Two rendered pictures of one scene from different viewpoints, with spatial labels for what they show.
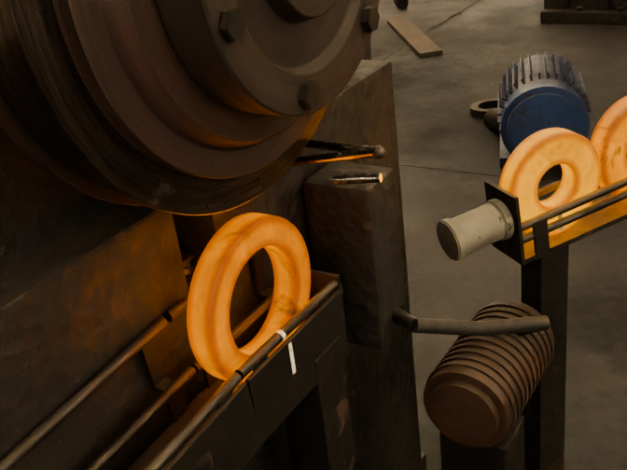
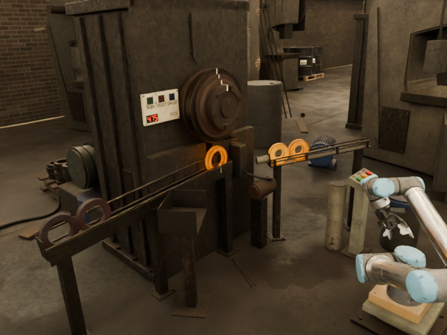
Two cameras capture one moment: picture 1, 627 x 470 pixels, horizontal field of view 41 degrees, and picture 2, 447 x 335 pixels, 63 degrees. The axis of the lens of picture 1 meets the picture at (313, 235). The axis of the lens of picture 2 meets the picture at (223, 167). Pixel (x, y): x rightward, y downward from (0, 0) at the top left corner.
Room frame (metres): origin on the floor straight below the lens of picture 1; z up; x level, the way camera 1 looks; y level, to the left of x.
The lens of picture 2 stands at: (-1.52, -0.35, 1.55)
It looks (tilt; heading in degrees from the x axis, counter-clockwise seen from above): 20 degrees down; 9
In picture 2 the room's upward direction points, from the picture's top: 2 degrees counter-clockwise
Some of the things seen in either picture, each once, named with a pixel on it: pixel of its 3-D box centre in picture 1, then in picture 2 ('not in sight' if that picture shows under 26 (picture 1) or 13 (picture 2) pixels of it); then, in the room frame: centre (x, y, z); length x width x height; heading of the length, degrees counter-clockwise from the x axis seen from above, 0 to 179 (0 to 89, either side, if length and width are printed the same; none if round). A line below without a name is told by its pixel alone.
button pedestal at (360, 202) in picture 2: not in sight; (359, 214); (0.93, -0.92, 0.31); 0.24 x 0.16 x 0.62; 145
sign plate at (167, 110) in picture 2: not in sight; (161, 107); (0.57, 0.35, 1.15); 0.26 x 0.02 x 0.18; 145
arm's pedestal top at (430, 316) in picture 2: not in sight; (403, 306); (0.25, -1.04, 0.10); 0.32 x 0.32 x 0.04; 53
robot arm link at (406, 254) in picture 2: not in sight; (407, 265); (0.25, -1.03, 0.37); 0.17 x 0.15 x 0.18; 97
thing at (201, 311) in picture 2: not in sight; (187, 256); (0.21, 0.16, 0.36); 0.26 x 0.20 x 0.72; 0
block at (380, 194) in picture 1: (355, 255); (238, 159); (0.99, -0.05, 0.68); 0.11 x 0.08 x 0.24; 55
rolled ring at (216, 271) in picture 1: (253, 297); (216, 159); (0.79, 0.07, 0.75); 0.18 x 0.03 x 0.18; 144
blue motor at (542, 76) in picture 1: (541, 106); (323, 150); (2.87, -0.87, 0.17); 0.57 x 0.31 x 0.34; 165
